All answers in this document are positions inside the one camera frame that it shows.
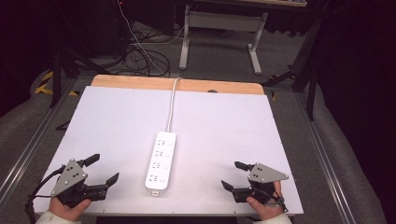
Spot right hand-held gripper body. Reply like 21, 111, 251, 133
231, 161, 290, 205

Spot person's right hand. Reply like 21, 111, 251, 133
246, 180, 285, 221

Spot white power strip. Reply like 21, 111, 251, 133
144, 131, 177, 198

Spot white power strip cable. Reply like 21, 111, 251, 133
165, 77, 183, 133

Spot tangle of black cables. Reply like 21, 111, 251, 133
122, 26, 172, 77

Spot yellow black floor tape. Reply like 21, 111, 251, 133
34, 70, 80, 97

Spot person's left hand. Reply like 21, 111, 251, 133
48, 196, 92, 222

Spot thin white cable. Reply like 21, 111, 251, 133
117, 0, 185, 76

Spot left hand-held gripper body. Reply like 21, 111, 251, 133
50, 158, 108, 209

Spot black wrist strap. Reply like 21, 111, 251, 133
263, 195, 290, 214

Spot aluminium rail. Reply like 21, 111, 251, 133
293, 92, 357, 224
0, 77, 78, 204

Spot black metal stand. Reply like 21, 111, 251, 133
49, 0, 110, 109
261, 17, 325, 121

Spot white metal desk frame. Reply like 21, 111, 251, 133
178, 4, 269, 76

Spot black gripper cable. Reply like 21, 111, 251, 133
24, 165, 66, 224

